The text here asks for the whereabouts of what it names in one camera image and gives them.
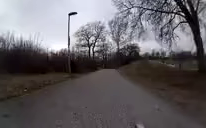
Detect dark bushes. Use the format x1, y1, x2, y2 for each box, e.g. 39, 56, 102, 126
104, 43, 142, 69

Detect grey asphalt path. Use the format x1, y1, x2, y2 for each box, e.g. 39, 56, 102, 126
0, 68, 205, 128

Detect brownish grass verge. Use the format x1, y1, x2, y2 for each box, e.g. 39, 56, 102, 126
0, 71, 82, 104
117, 59, 206, 128

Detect robot's own part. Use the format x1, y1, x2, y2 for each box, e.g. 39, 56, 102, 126
134, 122, 147, 128

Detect dark bare hedge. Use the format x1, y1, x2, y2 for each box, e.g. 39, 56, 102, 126
0, 33, 99, 75

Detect large bare tree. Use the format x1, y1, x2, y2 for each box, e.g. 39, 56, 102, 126
112, 0, 206, 74

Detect grey street lamp post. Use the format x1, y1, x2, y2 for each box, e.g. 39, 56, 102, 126
66, 11, 79, 74

